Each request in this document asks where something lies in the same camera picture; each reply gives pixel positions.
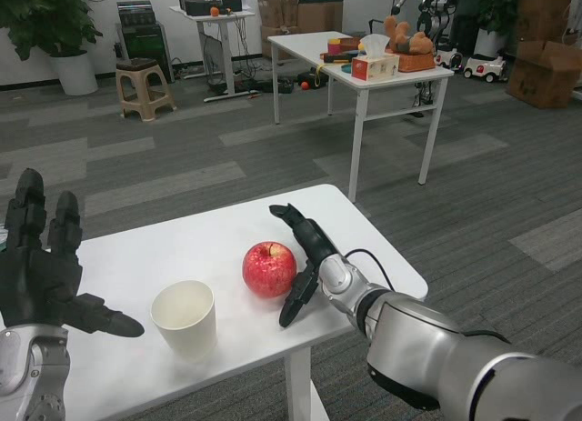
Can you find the dark green potted plant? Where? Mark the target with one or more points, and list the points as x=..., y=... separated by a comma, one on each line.
x=493, y=3

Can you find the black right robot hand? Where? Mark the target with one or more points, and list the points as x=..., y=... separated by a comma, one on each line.
x=316, y=241

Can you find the yellow pink cylinder container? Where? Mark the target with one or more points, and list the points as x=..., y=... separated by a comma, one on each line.
x=335, y=48

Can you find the brown wooden box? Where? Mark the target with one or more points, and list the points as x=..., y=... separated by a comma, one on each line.
x=351, y=44

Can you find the red apple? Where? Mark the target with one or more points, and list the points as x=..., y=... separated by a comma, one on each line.
x=268, y=271

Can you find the red white tissue box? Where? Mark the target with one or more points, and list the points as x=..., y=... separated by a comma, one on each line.
x=375, y=68

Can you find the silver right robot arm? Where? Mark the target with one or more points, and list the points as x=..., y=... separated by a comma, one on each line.
x=409, y=330

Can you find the black stacked device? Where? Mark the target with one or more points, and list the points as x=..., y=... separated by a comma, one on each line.
x=134, y=13

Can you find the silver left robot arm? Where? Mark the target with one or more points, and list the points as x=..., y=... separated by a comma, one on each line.
x=27, y=371

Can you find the black electronics box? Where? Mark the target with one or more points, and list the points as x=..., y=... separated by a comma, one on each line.
x=197, y=7
x=232, y=4

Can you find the white paper cup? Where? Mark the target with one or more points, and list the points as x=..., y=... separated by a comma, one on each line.
x=191, y=334

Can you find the black green computer tower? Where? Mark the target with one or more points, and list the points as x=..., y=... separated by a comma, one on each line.
x=145, y=48

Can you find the large closed cardboard box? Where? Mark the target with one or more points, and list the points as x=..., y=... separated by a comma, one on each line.
x=318, y=14

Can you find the beige plastic stool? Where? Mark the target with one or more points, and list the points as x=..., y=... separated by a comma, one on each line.
x=136, y=65

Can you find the silver black humanoid robot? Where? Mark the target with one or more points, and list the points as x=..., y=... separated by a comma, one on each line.
x=436, y=7

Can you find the stacked brown cardboard box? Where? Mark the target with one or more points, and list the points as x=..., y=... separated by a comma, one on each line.
x=545, y=16

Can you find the brown teddy bear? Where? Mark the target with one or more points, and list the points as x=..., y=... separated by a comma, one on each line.
x=418, y=46

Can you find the long white table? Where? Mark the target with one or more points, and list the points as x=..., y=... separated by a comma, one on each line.
x=304, y=41

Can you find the black yellow tool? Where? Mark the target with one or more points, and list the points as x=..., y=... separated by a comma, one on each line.
x=336, y=58

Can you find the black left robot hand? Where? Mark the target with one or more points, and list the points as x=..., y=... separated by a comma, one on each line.
x=36, y=280

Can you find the small white standing desk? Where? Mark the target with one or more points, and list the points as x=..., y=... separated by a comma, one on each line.
x=228, y=57

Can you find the white toy car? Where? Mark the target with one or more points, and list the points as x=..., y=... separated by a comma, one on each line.
x=448, y=60
x=484, y=69

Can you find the open cardboard box on floor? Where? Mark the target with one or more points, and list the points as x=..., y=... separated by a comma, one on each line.
x=543, y=80

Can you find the open brown cardboard box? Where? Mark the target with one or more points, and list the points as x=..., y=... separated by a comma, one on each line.
x=277, y=21

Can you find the tall leafy potted plant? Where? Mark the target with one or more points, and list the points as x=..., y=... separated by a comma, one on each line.
x=45, y=16

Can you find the orange woven basket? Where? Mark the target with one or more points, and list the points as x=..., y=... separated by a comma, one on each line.
x=416, y=63

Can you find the grey desktop computer tower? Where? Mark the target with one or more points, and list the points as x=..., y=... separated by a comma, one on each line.
x=212, y=62

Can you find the orange ball on desk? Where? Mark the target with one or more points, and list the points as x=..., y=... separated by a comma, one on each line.
x=214, y=12

